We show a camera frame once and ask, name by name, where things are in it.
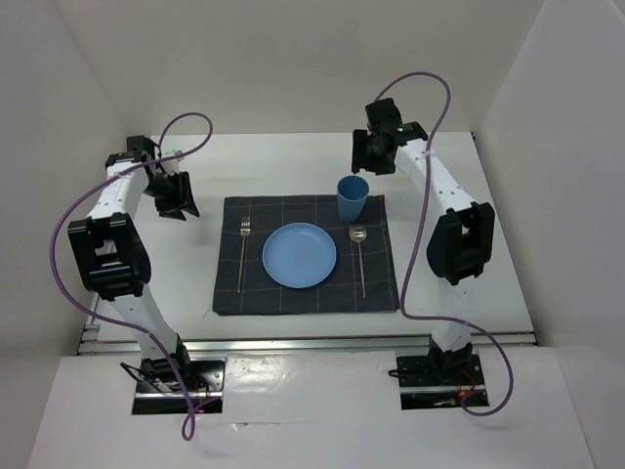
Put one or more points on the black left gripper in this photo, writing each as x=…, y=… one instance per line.
x=171, y=209

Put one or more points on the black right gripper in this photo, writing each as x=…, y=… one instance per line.
x=361, y=158

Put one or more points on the blue cup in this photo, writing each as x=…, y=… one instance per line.
x=352, y=192

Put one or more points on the silver fork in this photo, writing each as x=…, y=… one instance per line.
x=244, y=231

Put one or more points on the silver spoon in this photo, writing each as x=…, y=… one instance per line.
x=358, y=234

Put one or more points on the blue plate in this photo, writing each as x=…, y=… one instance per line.
x=299, y=255

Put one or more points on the dark checked cloth placemat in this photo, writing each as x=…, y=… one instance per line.
x=340, y=293

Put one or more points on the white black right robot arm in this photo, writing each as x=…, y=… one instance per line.
x=461, y=241

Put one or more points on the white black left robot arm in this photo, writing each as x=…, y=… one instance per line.
x=112, y=259

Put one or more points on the aluminium table frame rail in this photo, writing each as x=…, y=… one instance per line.
x=215, y=334

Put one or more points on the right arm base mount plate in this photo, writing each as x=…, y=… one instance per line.
x=420, y=388

